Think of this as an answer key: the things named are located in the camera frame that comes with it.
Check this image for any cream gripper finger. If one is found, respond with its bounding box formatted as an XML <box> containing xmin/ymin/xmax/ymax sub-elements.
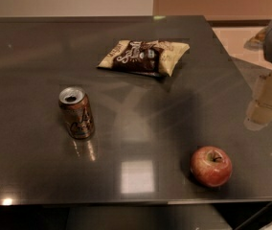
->
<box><xmin>246</xmin><ymin>71</ymin><xmax>272</xmax><ymax>126</ymax></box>
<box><xmin>253</xmin><ymin>75</ymin><xmax>267</xmax><ymax>100</ymax></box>

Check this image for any brown chip bag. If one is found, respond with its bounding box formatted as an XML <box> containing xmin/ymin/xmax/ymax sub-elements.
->
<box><xmin>98</xmin><ymin>40</ymin><xmax>190</xmax><ymax>77</ymax></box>

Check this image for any orange soda can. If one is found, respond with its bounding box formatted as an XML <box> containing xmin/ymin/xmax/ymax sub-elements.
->
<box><xmin>58</xmin><ymin>86</ymin><xmax>95</xmax><ymax>139</ymax></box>

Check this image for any red apple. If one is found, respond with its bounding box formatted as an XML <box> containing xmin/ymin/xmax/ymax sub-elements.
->
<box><xmin>191</xmin><ymin>146</ymin><xmax>233</xmax><ymax>188</ymax></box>

